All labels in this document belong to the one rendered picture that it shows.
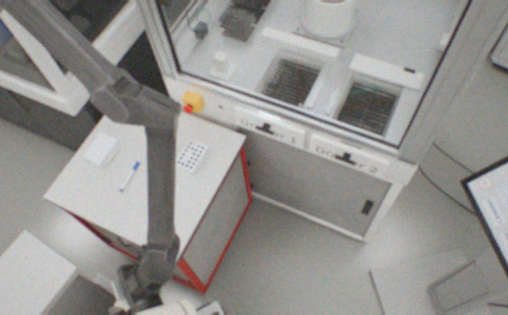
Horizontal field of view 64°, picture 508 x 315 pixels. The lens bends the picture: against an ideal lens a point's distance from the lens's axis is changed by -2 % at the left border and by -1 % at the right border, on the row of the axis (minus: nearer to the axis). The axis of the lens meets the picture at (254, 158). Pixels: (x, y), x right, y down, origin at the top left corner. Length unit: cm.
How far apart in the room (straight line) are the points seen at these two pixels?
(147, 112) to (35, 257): 108
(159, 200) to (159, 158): 10
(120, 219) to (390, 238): 144
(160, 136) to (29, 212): 205
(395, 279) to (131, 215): 136
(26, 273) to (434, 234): 196
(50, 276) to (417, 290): 168
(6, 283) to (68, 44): 115
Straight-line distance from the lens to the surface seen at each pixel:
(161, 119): 77
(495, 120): 298
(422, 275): 234
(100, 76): 78
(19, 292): 173
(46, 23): 80
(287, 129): 153
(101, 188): 174
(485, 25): 102
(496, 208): 145
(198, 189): 162
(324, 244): 232
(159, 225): 93
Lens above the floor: 221
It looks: 61 degrees down
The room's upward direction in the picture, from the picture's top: 7 degrees counter-clockwise
